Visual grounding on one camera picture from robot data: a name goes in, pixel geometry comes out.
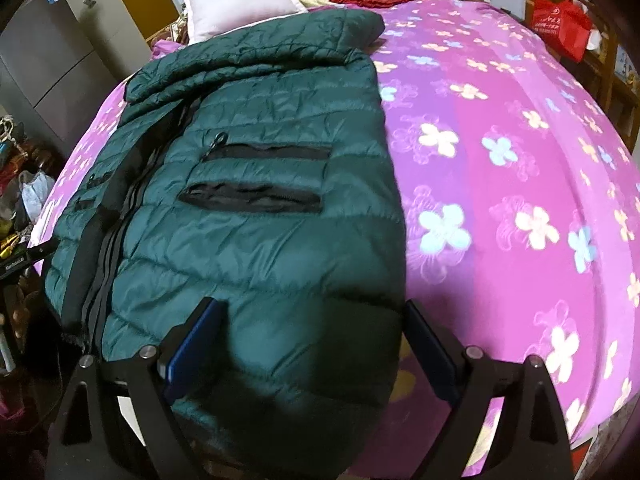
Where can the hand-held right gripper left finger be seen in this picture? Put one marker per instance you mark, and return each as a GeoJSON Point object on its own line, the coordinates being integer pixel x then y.
{"type": "Point", "coordinates": [192, 355]}

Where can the white pillow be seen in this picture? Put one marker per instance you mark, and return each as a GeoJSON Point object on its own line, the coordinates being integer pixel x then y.
{"type": "Point", "coordinates": [235, 0]}

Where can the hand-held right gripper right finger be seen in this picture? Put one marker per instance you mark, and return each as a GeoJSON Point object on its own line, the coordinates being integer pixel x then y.
{"type": "Point", "coordinates": [435, 355]}

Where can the pink floral bedsheet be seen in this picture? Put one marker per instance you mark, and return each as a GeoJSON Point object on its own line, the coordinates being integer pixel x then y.
{"type": "Point", "coordinates": [500, 135]}

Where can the green puffer jacket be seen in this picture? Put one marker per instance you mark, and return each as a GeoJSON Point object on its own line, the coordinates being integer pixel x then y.
{"type": "Point", "coordinates": [250, 240]}

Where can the grey refrigerator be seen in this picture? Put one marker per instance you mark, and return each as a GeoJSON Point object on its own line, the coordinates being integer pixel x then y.
{"type": "Point", "coordinates": [60, 60]}

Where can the white plastic bag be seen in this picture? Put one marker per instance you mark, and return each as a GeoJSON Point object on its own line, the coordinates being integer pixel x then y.
{"type": "Point", "coordinates": [35, 195]}

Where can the red shopping bag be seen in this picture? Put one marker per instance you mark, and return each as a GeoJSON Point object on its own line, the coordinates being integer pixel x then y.
{"type": "Point", "coordinates": [560, 25]}

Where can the wooden chair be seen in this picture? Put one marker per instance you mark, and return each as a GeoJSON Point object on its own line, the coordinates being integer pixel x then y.
{"type": "Point", "coordinates": [607, 75]}

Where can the pile of colourful clothes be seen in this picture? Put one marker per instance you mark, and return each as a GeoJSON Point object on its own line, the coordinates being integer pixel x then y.
{"type": "Point", "coordinates": [12, 160]}

